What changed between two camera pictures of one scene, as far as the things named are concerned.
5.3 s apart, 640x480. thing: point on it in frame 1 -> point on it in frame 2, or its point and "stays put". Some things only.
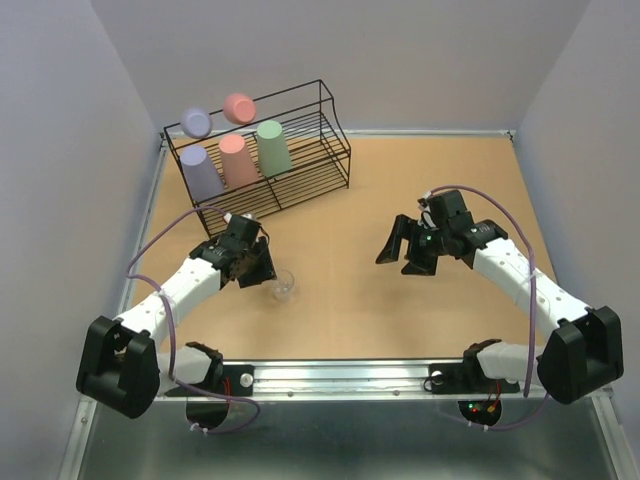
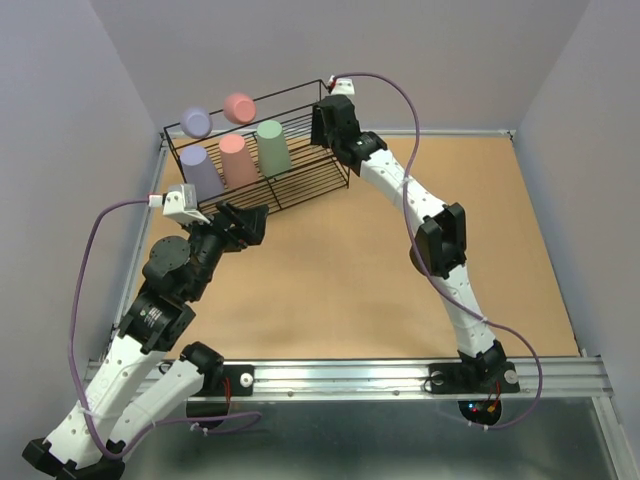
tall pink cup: [237, 166] stays put
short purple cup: [197, 123] stays put
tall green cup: [273, 153] stays put
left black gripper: [265, 271] -> [251, 222]
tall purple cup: [200, 174] stays put
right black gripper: [407, 228] -> [316, 129]
